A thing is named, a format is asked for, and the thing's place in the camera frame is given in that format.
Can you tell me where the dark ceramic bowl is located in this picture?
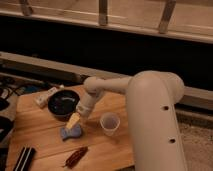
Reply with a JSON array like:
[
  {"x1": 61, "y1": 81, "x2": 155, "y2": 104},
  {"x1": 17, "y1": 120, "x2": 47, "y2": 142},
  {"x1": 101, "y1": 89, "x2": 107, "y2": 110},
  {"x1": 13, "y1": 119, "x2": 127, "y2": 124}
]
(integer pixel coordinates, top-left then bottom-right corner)
[{"x1": 48, "y1": 90, "x2": 80, "y2": 121}]

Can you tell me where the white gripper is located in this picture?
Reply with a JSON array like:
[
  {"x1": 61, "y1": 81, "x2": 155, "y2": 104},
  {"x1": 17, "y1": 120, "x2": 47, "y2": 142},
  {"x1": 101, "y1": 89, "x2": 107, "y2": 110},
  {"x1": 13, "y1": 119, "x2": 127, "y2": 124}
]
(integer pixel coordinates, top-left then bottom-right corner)
[{"x1": 66, "y1": 93, "x2": 98, "y2": 129}]

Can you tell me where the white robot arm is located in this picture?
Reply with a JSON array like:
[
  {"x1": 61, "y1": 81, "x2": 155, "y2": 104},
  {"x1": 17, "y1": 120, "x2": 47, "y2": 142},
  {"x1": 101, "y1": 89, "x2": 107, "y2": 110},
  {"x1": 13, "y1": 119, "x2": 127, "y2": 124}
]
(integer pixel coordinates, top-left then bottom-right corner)
[{"x1": 66, "y1": 71, "x2": 188, "y2": 171}]

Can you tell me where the wooden cutting board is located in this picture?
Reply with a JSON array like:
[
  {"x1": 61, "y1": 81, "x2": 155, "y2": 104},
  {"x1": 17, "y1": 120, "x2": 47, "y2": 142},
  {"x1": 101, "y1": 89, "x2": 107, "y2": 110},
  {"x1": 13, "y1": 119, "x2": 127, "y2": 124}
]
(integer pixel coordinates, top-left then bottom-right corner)
[{"x1": 6, "y1": 93, "x2": 133, "y2": 171}]

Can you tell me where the red brown pepper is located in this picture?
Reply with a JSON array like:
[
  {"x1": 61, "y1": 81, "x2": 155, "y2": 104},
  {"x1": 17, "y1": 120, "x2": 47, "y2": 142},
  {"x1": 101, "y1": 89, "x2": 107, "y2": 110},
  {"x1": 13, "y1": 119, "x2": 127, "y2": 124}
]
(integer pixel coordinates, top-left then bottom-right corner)
[{"x1": 64, "y1": 147, "x2": 88, "y2": 168}]

